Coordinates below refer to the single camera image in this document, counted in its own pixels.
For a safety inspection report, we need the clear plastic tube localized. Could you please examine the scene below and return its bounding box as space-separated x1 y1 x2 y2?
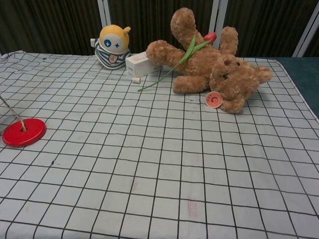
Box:
88 71 133 81

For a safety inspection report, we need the brown teddy bear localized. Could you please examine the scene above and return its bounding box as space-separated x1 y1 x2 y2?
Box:
146 7 273 115

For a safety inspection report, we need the round orange hang tag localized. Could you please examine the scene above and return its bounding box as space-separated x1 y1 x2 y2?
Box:
205 91 222 109

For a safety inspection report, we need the red artificial tulip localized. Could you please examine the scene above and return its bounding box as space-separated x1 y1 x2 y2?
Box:
138 32 217 92

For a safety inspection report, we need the dark teal table mat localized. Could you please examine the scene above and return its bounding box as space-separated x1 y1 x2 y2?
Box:
274 56 319 118

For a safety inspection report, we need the beige braided rope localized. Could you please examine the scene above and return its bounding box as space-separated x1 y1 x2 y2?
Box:
0 94 27 131

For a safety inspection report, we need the small white cardboard box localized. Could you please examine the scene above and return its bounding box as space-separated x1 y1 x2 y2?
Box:
125 51 160 77

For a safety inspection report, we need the yellow plush toy striped shirt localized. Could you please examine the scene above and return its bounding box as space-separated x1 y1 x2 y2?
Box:
89 24 132 70

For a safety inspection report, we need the grey divider post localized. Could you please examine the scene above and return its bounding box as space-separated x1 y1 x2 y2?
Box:
97 0 112 54
293 0 319 57
210 0 229 49

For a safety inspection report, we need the red disc with hole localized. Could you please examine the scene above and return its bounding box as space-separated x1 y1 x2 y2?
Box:
2 118 47 147

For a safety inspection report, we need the white black checkered cloth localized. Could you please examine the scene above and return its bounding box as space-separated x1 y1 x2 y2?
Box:
0 51 319 239

